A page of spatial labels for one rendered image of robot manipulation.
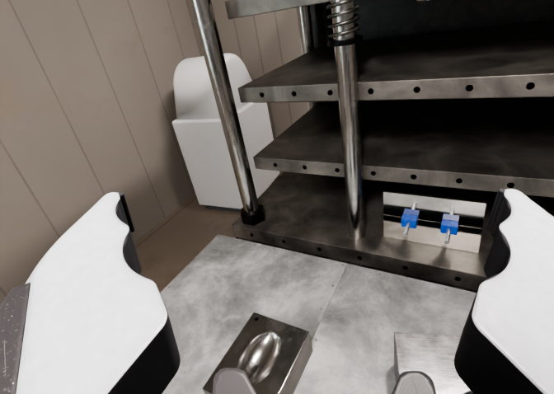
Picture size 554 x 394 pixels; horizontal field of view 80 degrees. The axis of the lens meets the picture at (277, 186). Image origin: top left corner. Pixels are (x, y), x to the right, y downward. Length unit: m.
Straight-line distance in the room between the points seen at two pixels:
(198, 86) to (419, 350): 2.23
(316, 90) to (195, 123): 1.71
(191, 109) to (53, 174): 1.01
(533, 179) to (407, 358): 0.55
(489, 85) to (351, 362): 0.70
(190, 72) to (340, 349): 2.21
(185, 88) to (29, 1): 0.99
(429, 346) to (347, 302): 0.27
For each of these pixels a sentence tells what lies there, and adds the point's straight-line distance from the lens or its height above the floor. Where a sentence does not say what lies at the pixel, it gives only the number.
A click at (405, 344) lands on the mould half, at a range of 0.75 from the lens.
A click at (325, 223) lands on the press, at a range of 1.24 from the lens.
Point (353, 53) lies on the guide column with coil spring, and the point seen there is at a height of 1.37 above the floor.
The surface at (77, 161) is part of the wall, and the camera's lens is 2.63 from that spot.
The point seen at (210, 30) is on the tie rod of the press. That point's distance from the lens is 1.08.
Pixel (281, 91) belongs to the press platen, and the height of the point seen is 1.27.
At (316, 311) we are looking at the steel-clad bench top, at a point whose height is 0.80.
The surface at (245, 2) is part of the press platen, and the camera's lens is 1.10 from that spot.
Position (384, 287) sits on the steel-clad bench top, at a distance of 0.99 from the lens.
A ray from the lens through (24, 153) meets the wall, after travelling 2.49.
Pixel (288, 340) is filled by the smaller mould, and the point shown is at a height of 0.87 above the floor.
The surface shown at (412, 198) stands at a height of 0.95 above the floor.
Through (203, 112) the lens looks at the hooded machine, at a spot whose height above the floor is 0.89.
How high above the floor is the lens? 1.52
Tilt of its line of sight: 29 degrees down
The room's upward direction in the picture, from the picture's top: 11 degrees counter-clockwise
